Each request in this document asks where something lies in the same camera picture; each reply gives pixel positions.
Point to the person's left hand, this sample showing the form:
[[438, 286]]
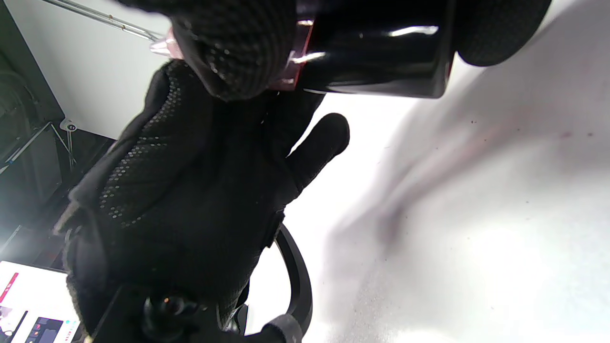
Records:
[[190, 200]]

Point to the person's right hand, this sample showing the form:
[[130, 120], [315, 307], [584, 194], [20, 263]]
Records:
[[238, 52]]

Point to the clear soy sauce bottle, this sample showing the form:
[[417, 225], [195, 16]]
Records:
[[376, 57]]

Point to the thin metal rod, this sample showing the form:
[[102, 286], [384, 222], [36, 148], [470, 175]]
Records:
[[105, 19]]

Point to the metal tripod stand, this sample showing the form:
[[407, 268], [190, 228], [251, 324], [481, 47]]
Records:
[[28, 143]]

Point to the bright computer screen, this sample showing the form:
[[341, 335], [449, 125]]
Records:
[[28, 295]]

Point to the black left wrist camera module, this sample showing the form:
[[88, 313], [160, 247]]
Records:
[[167, 319]]

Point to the small white camera device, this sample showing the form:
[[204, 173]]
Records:
[[70, 126]]

